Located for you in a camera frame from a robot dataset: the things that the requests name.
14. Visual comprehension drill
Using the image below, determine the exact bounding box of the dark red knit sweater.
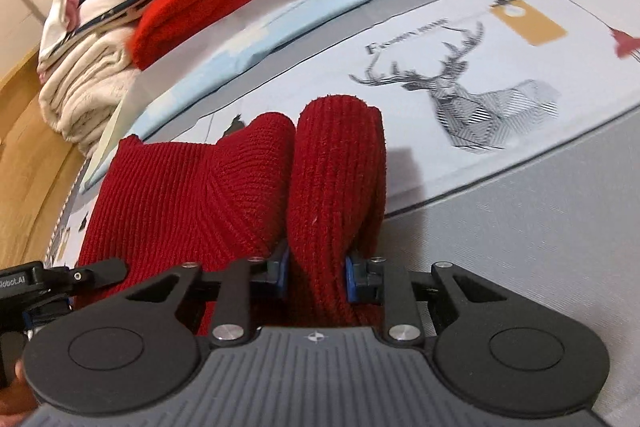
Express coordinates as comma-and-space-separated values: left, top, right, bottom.
78, 95, 386, 327

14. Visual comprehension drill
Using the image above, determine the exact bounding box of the person's left hand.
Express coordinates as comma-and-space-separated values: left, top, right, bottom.
0, 360, 37, 426

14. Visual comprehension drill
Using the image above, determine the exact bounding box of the cream folded blanket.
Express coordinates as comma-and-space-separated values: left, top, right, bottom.
39, 24, 139, 157

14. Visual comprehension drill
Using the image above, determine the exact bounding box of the printed deer bed sheet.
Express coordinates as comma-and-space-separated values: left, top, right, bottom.
46, 0, 640, 268

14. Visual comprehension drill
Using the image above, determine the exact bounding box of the pink cloth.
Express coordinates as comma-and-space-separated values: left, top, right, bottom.
60, 0, 80, 31

